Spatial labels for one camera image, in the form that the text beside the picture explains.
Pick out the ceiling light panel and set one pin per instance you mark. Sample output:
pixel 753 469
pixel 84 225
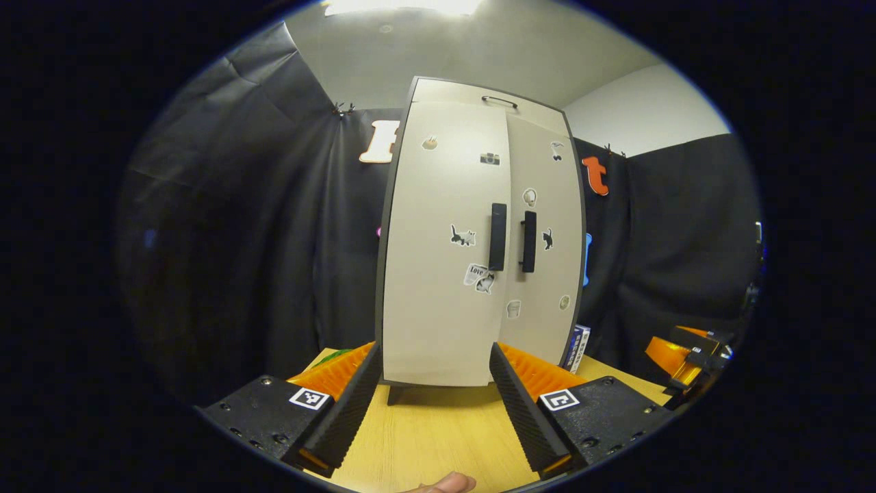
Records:
pixel 404 7

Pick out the white shoe cabinet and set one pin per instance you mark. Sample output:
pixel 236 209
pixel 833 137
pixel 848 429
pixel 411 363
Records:
pixel 397 395

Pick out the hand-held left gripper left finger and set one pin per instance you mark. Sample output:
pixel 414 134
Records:
pixel 349 418

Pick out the metal backdrop clips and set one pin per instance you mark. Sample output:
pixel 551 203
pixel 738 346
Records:
pixel 614 149
pixel 342 109

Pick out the white shoe cabinet door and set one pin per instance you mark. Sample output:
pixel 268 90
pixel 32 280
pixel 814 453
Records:
pixel 431 308
pixel 547 308

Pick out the black backdrop cloth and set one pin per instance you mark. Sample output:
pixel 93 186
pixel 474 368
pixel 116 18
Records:
pixel 239 239

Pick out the white cabinet drawer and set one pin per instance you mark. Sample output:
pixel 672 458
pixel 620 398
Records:
pixel 452 91

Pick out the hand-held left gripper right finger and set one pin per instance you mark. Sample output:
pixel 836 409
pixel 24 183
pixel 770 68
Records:
pixel 527 418

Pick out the blue white box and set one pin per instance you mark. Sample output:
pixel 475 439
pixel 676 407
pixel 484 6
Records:
pixel 579 346

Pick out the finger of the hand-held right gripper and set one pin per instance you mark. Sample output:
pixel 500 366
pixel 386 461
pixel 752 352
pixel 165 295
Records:
pixel 667 356

